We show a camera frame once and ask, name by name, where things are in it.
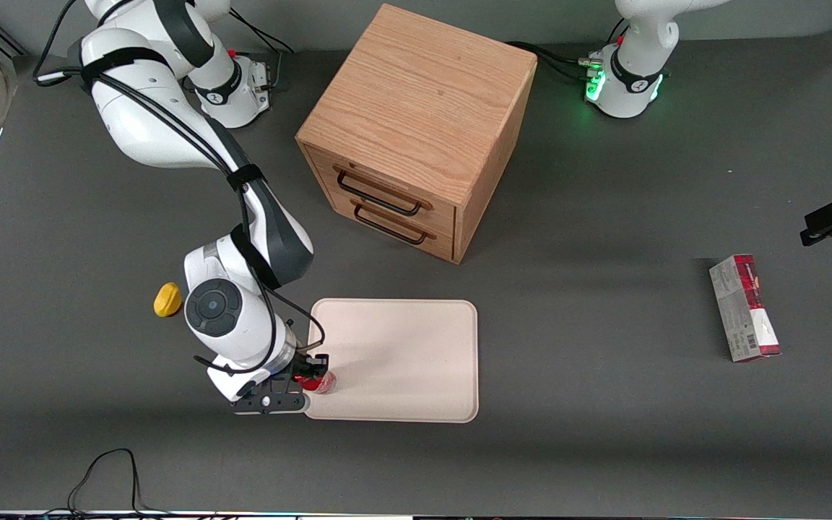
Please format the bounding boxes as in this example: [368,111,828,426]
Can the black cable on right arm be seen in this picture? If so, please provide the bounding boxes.
[32,0,327,376]

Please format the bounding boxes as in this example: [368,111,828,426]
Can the black right arm base cables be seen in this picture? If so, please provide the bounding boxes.
[227,6,295,93]

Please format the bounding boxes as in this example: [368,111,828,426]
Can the red plaid cardboard box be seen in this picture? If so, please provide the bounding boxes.
[708,254,782,363]

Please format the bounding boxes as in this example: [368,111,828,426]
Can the black arm base cables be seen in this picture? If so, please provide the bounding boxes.
[506,18,630,82]
[227,6,295,93]

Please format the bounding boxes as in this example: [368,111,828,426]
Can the yellow toy lemon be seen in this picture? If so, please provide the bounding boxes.
[153,282,183,319]

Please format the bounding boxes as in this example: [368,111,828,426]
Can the oak wooden drawer cabinet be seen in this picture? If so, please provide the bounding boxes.
[295,4,538,265]

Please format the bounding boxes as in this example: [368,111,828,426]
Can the oak cabinet drawer front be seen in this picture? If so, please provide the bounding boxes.
[322,189,457,264]
[305,144,459,238]

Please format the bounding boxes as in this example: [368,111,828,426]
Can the black metal drawer handle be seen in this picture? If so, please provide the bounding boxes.
[334,167,433,217]
[352,201,438,246]

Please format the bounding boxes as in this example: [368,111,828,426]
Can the black left arm base cables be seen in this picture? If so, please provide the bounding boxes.
[506,18,630,82]

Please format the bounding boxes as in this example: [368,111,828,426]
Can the cream rectangular tray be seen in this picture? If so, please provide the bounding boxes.
[305,298,480,424]

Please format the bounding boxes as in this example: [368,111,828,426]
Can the black looped table edge cable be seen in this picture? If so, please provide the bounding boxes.
[40,448,178,519]

